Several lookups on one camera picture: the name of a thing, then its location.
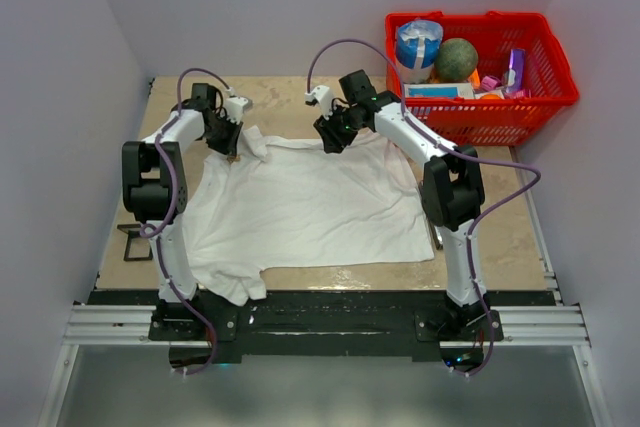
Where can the green round melon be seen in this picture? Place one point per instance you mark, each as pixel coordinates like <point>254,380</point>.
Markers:
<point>456,60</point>

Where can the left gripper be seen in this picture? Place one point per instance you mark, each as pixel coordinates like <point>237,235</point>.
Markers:
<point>230,146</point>

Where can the aluminium rail frame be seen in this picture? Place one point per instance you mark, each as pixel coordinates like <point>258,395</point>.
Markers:
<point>109,373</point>

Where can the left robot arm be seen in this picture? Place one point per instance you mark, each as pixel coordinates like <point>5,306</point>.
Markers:
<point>154,184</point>

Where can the purple snack packet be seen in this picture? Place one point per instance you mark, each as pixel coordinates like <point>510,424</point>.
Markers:
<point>513,78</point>

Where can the red plastic basket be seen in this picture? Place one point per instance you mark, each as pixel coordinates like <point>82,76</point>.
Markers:
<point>548,83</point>

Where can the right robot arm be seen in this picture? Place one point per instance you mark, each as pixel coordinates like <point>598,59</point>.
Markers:
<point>452,190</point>

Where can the black square frame stand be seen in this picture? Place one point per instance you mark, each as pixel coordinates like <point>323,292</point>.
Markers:
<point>132,232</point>

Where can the blue white wrapped roll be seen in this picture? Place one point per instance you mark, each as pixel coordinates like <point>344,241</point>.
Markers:
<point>416,48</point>

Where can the orange fruit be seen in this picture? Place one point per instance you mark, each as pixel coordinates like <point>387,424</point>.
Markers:
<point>493,95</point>

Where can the white t-shirt garment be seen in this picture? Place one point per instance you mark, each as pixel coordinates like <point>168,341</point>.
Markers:
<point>287,204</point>

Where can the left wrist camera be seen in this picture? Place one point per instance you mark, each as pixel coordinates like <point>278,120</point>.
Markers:
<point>235,106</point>

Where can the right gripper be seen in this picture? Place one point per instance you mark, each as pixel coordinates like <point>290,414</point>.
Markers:
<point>334,142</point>

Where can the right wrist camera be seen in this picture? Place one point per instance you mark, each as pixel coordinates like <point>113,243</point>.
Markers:
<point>322,96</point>

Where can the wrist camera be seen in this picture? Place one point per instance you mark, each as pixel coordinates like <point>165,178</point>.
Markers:
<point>322,96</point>
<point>235,106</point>

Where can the blue white carton box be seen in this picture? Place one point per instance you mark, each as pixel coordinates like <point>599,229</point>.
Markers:
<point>446,90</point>

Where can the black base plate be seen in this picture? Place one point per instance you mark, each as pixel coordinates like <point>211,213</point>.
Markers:
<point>419,325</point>

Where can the pink small container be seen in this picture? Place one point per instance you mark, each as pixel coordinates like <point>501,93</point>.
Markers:
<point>489,83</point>

